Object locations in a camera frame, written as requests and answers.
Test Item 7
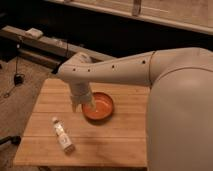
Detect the long wooden beam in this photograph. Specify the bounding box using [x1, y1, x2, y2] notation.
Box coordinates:
[0, 25, 113, 61]

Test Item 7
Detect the black object at left edge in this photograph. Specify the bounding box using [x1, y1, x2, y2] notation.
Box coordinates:
[0, 136, 21, 145]

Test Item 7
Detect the small clear plastic bottle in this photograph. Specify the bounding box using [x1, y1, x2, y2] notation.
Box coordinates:
[52, 117, 74, 154]

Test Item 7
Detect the white block on beam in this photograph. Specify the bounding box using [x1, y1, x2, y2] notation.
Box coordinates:
[25, 28, 43, 38]

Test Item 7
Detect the orange ceramic bowl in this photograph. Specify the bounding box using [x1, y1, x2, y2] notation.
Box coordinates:
[82, 92, 114, 121]

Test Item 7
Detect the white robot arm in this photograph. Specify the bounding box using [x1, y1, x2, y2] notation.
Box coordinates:
[57, 47, 213, 171]

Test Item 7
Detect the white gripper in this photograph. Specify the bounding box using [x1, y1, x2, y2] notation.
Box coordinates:
[69, 83, 96, 113]

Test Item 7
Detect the black power adapter with cable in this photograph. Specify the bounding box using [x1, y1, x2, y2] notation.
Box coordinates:
[3, 37, 25, 98]

